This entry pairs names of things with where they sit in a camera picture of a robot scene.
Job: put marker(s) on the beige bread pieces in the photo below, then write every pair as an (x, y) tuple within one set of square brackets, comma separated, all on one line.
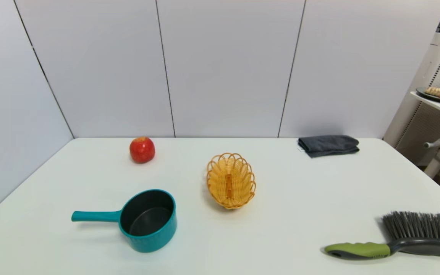
[(435, 91)]

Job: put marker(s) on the yellow wicker basket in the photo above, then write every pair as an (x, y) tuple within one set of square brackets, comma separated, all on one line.
[(230, 181)]

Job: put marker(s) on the white side table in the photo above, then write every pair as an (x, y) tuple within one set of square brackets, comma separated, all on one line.
[(439, 106)]

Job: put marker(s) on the red apple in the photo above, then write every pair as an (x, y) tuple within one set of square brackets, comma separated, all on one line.
[(142, 149)]

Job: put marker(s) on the folded dark grey cloth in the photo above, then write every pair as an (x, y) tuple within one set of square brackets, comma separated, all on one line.
[(329, 145)]

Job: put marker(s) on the dark plate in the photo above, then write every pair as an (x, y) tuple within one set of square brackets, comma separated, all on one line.
[(422, 93)]

